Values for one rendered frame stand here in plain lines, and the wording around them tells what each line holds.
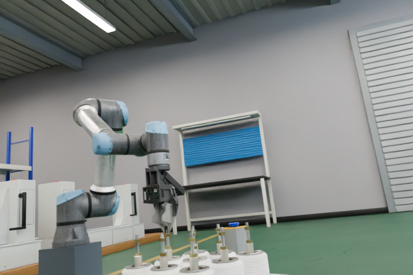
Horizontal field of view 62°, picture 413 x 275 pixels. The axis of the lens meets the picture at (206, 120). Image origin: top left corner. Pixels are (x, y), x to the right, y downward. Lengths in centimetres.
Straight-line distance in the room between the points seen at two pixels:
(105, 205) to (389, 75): 542
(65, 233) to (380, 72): 559
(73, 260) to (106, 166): 40
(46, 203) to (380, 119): 491
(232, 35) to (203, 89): 121
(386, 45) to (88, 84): 599
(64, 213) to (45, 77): 761
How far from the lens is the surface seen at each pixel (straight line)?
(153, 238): 509
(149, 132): 117
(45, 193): 400
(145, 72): 750
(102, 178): 164
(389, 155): 612
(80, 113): 148
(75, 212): 163
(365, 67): 640
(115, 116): 158
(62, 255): 160
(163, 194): 113
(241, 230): 134
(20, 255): 342
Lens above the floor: 40
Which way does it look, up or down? 14 degrees up
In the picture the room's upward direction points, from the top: 6 degrees counter-clockwise
